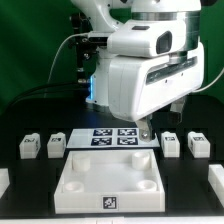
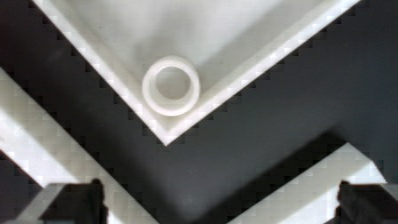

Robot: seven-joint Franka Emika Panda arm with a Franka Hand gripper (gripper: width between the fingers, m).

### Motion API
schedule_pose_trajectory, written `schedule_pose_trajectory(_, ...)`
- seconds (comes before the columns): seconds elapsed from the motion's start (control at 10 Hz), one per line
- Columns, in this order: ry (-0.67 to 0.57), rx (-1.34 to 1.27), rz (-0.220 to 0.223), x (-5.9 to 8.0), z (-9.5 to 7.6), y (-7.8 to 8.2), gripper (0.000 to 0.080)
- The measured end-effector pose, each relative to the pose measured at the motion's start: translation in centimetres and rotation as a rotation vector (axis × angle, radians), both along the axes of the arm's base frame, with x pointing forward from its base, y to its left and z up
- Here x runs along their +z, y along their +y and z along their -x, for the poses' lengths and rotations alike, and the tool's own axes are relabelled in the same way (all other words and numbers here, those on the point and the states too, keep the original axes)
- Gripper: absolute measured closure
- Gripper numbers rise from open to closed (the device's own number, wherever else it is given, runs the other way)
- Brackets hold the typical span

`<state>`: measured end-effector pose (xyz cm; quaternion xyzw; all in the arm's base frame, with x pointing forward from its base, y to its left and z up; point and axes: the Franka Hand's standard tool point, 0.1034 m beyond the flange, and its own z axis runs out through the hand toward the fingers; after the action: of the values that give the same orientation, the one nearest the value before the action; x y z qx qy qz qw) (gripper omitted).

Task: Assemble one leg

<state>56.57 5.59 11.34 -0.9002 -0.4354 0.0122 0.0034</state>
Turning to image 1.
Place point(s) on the white sheet with markers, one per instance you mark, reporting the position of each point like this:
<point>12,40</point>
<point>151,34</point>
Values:
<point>108,138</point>

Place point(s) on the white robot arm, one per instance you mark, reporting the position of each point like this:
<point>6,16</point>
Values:
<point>107,16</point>

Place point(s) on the white left edge block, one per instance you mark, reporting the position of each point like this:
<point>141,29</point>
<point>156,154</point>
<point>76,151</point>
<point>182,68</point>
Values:
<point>4,180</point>

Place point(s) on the white right edge block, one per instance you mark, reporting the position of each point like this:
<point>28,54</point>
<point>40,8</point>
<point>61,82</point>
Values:
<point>216,180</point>

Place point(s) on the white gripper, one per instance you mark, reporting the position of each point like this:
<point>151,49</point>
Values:
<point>138,87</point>

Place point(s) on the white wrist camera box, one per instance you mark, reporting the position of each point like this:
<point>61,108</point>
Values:
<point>147,39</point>

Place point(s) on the white square table top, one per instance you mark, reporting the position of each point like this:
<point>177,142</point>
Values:
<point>111,181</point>

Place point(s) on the black camera on stand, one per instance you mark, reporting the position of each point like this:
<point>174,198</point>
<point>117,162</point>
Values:
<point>84,48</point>

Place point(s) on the white edge block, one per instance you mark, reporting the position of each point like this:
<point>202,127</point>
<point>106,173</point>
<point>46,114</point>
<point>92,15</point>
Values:
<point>4,180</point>
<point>216,180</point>

